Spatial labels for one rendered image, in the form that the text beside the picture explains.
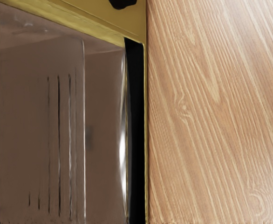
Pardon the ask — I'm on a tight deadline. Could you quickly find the gold oven with glass door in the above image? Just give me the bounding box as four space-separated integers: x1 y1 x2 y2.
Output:
0 0 149 224

